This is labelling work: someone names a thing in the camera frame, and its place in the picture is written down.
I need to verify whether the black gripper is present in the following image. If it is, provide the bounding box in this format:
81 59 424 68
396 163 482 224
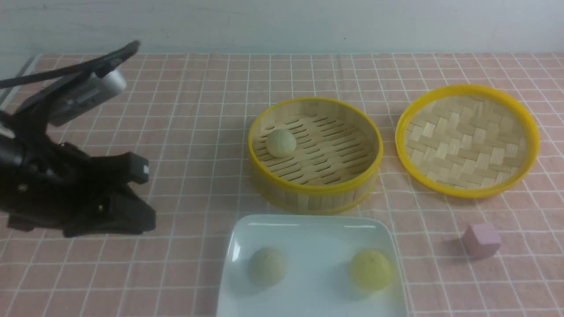
1 111 156 238

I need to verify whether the beige steamed bun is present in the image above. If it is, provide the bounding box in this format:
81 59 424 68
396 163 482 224
248 247 287 288

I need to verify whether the pale steamed bun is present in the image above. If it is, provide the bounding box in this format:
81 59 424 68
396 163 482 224
265 129 297 158

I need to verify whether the yellow steamed bun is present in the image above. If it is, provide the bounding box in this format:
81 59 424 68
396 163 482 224
349 249 392 292

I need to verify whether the white square plate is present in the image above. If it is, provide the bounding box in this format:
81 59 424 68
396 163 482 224
216 214 409 317

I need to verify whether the pink checkered tablecloth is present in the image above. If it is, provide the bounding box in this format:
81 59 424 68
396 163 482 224
1 53 564 317

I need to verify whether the bamboo steamer basket yellow rim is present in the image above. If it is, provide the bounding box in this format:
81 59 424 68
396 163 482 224
247 97 383 215

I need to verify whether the woven bamboo steamer lid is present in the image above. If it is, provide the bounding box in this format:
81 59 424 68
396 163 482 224
395 85 540 199

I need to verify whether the pink cube block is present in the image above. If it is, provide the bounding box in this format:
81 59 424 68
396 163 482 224
461 222 501 259

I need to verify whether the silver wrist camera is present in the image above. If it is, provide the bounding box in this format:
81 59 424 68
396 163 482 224
15 70 127 127

